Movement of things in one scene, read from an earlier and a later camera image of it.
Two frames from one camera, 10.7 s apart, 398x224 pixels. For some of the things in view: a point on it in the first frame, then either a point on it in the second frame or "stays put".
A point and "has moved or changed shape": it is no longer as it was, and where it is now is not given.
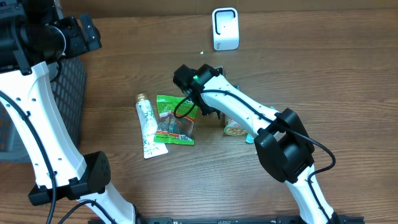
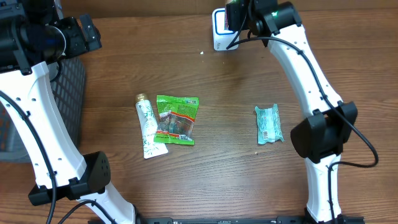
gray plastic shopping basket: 68,81 stays put
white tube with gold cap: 152,143 stays put
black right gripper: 208,109 to 236,22
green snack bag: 176,116 stays put
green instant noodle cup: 232,128 to 234,2
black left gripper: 73,27 stays put
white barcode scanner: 225,22 stays put
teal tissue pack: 249,139 has moved or changed shape
